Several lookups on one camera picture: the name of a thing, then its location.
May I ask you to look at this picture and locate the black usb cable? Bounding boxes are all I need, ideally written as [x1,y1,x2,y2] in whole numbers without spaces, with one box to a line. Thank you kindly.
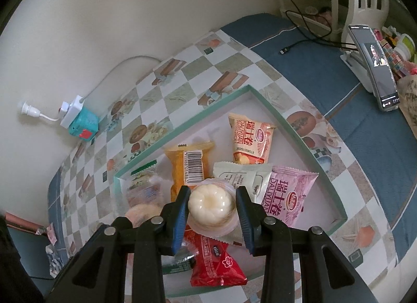
[279,38,349,56]

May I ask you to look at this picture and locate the green biscuit packet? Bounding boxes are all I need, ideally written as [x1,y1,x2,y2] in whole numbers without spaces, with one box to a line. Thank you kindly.
[161,244,199,274]

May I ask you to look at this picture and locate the white snack packet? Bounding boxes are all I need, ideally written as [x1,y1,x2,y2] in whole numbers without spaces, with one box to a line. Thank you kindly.
[213,161,272,204]

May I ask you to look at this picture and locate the small pink packet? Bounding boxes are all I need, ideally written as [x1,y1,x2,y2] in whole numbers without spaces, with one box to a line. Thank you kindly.
[46,223,59,245]

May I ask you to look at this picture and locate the white pudding cup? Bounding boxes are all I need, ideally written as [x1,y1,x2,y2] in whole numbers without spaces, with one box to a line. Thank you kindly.
[186,177,243,246]

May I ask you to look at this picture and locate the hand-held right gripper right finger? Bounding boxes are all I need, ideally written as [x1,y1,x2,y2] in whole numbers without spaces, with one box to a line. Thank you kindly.
[235,186,380,303]

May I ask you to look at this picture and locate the blue cloth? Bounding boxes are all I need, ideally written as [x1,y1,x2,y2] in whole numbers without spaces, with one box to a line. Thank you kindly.
[47,13,417,268]

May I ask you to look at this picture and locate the pink swiss roll packet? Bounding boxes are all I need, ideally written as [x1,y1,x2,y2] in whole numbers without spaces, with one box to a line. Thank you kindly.
[257,165,320,228]

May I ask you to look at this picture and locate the brown wooden rail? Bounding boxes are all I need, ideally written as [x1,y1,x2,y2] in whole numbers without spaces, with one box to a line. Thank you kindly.
[5,212,46,233]

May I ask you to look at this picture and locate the peach swiss roll packet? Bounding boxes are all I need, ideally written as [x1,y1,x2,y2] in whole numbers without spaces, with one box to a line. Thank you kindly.
[227,112,277,165]

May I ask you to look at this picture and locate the small green lidded jar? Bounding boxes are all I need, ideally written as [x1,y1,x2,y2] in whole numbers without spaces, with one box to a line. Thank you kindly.
[399,32,417,59]

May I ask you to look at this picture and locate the black smartphone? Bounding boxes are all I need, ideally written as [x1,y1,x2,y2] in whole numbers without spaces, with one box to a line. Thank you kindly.
[348,23,401,113]

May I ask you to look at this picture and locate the crumpled patterned wrapper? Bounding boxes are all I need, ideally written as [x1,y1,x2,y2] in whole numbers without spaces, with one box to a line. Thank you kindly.
[46,244,70,277]

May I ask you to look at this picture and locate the red snack packet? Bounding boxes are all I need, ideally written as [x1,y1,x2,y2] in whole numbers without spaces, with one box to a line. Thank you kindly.
[184,229,248,287]

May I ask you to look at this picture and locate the white phone stand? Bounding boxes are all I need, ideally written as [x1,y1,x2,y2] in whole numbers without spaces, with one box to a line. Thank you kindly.
[340,47,373,93]

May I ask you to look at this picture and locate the white lamp socket plug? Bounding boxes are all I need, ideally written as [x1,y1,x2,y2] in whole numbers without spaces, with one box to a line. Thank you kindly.
[18,101,62,123]

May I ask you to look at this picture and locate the white power cable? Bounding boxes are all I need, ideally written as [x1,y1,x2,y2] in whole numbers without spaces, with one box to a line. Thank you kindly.
[83,56,162,101]

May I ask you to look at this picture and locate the clear round cookie packet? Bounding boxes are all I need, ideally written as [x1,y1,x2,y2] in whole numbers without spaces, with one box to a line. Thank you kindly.
[125,161,163,207]

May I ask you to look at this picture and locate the teal shallow box tray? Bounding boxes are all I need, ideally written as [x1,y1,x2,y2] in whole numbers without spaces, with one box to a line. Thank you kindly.
[112,84,348,297]

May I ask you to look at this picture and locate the orange bread packet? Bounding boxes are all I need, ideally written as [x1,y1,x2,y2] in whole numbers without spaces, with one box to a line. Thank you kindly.
[163,140,217,204]

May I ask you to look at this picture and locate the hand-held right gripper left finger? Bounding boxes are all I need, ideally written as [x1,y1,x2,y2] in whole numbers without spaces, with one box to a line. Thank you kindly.
[46,186,193,303]

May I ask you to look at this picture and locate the printed cloth bag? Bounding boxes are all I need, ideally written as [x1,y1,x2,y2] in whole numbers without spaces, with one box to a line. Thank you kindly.
[397,75,417,131]

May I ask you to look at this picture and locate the clear steamed cake packet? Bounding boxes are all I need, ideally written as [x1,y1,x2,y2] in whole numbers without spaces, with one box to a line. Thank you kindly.
[125,203,163,228]

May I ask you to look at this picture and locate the colourful patterned boxes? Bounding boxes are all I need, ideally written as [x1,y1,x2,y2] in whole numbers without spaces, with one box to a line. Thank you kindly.
[375,27,409,78]

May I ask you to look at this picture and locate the teal cube toy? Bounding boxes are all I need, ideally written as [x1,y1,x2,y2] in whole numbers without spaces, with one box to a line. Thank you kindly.
[68,107,100,144]

